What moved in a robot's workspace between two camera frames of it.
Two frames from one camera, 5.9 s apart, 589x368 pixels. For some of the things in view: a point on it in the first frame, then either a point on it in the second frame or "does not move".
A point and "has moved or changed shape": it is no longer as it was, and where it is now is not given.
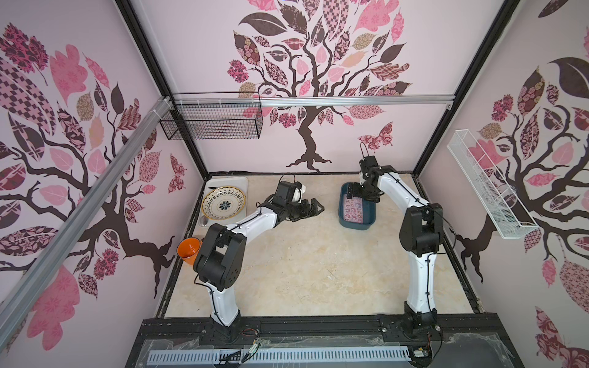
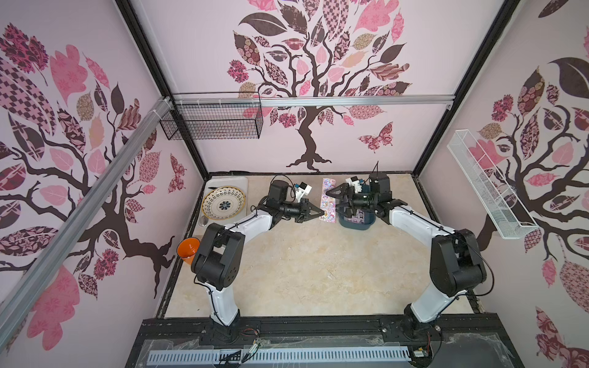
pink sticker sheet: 353,209 has moved or changed shape
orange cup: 188,249 does not move
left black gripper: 312,211 does not move
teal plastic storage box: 370,208 does not move
